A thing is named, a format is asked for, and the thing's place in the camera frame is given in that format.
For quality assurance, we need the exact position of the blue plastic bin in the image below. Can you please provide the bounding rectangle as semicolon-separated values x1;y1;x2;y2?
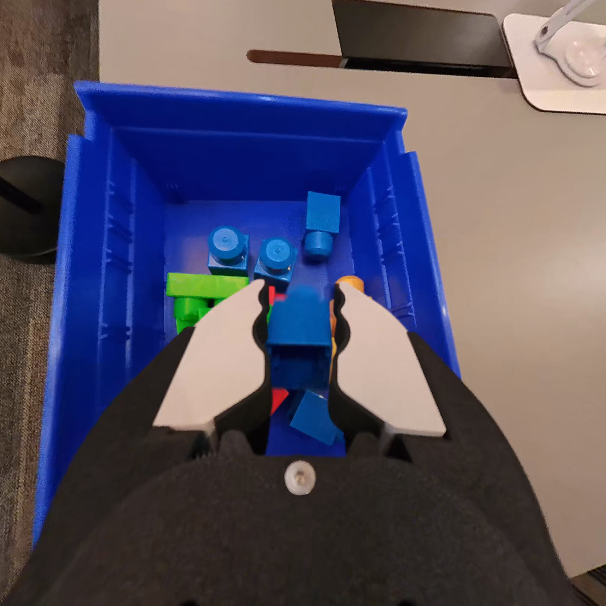
33;80;462;550

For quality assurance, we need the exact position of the black cable tray cover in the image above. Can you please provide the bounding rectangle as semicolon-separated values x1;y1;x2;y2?
331;0;517;79

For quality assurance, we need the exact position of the black floor stand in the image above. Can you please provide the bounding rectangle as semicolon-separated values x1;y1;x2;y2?
0;156;65;264

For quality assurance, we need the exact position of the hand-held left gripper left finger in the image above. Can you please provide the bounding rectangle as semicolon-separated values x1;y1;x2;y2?
152;279;273;456

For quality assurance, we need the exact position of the blue toy block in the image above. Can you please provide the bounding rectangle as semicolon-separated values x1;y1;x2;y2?
288;389;345;447
302;191;342;261
207;226;250;278
253;238;299;290
265;285;333;393

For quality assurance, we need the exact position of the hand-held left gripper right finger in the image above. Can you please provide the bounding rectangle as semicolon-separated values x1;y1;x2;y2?
328;282;447;456

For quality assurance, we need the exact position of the orange toy block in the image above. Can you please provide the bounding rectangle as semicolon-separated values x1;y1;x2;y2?
330;276;365;360

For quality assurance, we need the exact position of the white document stand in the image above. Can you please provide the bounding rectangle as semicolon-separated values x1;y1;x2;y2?
502;0;606;116

